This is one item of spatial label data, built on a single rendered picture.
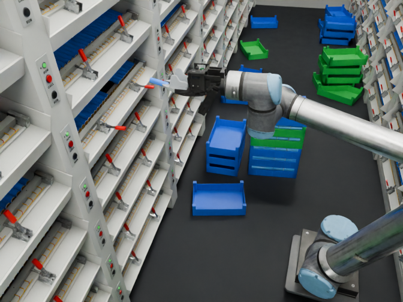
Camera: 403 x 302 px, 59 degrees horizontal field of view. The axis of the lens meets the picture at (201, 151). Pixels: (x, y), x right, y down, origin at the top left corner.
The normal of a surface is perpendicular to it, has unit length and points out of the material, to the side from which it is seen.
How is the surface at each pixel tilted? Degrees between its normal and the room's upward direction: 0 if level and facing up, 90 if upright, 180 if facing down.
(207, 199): 0
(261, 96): 89
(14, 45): 90
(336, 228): 5
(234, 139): 0
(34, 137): 18
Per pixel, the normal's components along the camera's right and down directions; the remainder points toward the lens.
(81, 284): 0.28, -0.68
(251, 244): -0.03, -0.76
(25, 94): -0.25, 0.63
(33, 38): 0.97, 0.15
